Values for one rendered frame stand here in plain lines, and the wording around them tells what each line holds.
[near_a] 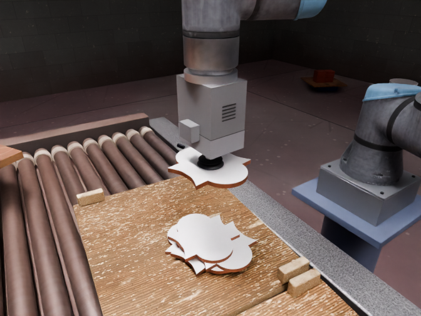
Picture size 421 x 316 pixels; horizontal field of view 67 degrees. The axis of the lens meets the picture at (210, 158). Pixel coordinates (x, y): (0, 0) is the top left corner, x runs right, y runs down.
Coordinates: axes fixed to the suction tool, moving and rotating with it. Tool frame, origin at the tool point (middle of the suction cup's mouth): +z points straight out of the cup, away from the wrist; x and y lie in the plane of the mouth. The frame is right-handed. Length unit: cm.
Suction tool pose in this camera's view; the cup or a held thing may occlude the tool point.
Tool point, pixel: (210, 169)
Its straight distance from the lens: 52.3
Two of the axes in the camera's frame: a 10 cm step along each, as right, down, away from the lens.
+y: 6.0, 3.8, -7.0
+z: 0.0, 8.8, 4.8
